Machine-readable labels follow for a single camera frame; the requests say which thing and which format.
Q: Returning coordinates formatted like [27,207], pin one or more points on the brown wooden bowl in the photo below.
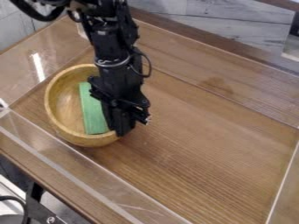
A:
[64,107]

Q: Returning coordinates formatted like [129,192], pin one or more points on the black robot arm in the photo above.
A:
[113,34]

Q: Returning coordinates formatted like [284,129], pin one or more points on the green rectangular block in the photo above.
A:
[94,119]

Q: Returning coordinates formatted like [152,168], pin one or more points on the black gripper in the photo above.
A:
[118,88]

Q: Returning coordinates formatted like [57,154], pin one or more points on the clear acrylic tray wall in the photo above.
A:
[214,161]

